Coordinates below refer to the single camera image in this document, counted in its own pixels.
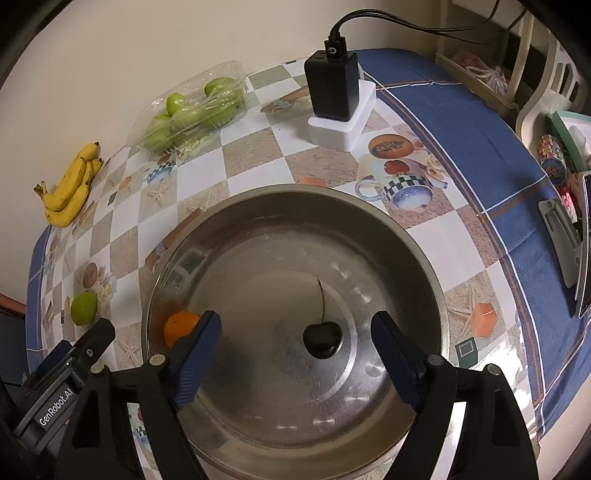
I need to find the cream plastic chair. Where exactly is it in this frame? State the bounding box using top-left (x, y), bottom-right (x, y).
top-left (515, 18), bottom-right (583, 139)

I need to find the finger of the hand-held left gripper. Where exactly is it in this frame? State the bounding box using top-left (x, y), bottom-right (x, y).
top-left (74, 318), bottom-right (116, 374)

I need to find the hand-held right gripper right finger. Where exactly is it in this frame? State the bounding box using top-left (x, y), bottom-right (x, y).
top-left (370, 311), bottom-right (541, 480)

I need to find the colourful printed can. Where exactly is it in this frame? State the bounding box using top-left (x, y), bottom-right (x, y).
top-left (538, 134), bottom-right (568, 186)

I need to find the white box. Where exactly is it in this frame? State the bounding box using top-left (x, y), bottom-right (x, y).
top-left (307, 80), bottom-right (378, 152)

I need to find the pile of green jujubes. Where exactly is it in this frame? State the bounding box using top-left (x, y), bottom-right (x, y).
top-left (143, 76), bottom-right (245, 155)

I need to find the small orange mandarin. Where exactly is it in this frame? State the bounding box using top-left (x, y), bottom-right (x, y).
top-left (163, 311), bottom-right (201, 349)

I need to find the black power adapter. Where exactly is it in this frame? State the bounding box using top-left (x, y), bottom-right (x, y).
top-left (304, 39), bottom-right (360, 123)

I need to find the dark tablet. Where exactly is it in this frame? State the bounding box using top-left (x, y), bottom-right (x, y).
top-left (575, 171), bottom-right (591, 319)

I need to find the red and white plastic bag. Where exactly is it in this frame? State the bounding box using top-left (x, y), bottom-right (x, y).
top-left (464, 53), bottom-right (511, 93)

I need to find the black power cable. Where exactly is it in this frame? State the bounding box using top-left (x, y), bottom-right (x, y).
top-left (324, 10), bottom-right (532, 63)

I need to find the green jujube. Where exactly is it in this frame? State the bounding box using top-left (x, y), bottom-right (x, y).
top-left (70, 291), bottom-right (99, 325)

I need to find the dark cabinet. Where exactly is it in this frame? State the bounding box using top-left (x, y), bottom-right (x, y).
top-left (0, 293), bottom-right (28, 384)

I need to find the green box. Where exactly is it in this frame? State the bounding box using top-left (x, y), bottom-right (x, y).
top-left (546, 111), bottom-right (591, 172)

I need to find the dark cherry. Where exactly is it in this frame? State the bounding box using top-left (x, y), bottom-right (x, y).
top-left (302, 275), bottom-right (343, 360)

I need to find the stainless steel bowl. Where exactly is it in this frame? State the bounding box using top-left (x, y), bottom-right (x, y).
top-left (141, 184), bottom-right (451, 480)

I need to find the yellow banana bunch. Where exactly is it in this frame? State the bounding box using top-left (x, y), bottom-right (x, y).
top-left (33, 141), bottom-right (104, 228)

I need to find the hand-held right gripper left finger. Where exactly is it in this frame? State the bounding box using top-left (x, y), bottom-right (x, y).
top-left (55, 310), bottom-right (222, 480)

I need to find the cream plastic basket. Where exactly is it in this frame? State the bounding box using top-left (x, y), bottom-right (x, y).
top-left (435, 0), bottom-right (522, 112)

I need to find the clear plastic clamshell container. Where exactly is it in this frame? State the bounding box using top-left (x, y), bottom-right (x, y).
top-left (127, 60), bottom-right (250, 158)

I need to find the grey plastic holder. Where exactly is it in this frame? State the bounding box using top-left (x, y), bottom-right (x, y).
top-left (538, 198), bottom-right (583, 287)

